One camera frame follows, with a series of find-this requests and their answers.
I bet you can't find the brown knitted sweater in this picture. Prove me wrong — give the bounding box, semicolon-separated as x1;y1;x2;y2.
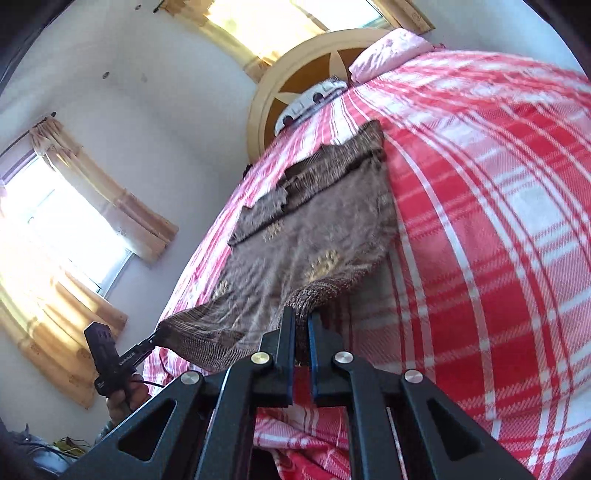
156;120;397;373

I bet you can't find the person's left hand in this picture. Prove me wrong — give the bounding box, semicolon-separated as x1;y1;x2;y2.
106;373;151;426

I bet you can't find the red white plaid bedspread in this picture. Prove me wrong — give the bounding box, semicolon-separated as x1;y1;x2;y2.
164;50;590;479

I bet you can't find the white patterned pillow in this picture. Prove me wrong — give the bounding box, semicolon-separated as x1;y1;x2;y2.
274;77;349;136

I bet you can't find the yellow curtain behind headboard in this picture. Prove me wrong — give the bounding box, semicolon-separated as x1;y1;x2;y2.
153;0;273;83

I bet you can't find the bright window behind bed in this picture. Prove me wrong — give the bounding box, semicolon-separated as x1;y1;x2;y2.
205;0;389;61

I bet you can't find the beige arched wooden headboard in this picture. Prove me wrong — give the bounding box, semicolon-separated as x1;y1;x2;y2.
246;28;388;164

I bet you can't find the pink pillow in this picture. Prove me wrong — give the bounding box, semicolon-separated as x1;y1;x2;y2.
349;28;435;84

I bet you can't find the yellow curtain right of window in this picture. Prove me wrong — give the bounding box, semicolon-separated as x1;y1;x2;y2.
372;0;435;35

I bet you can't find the yellow curtain on left wall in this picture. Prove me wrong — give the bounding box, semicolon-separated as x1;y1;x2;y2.
29;118;178;264

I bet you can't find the bright window on left wall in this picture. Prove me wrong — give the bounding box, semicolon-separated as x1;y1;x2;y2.
1;152;132;297

